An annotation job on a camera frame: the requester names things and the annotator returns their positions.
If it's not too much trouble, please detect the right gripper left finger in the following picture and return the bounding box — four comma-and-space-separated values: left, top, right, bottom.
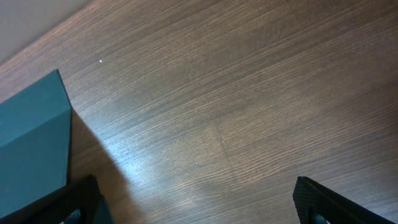
1, 175, 102, 224

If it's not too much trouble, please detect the dark green box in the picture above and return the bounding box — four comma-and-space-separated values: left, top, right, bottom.
1, 70, 114, 223

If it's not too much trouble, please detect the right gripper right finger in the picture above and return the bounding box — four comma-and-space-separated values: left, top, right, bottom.
293, 176, 394, 224

